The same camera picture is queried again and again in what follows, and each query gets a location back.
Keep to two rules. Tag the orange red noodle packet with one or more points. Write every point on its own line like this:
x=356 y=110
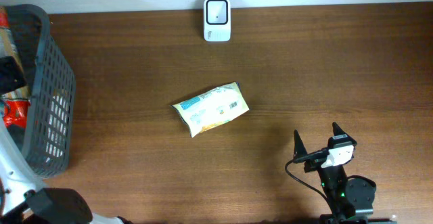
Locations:
x=15 y=103

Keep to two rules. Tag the white barcode scanner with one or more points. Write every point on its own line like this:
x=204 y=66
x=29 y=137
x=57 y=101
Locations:
x=217 y=20

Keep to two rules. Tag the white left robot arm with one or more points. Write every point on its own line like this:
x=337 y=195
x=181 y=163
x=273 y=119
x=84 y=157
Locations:
x=26 y=199

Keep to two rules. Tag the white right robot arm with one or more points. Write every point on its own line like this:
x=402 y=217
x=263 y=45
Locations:
x=350 y=198

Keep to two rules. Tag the dark grey plastic basket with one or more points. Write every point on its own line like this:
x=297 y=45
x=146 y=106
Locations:
x=52 y=91

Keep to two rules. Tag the yellow white snack bag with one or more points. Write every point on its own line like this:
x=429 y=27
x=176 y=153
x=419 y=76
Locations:
x=213 y=108

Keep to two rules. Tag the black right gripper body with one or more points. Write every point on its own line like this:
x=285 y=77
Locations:
x=314 y=165

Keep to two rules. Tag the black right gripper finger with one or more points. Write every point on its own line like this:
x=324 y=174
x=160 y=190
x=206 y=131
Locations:
x=338 y=132
x=299 y=148

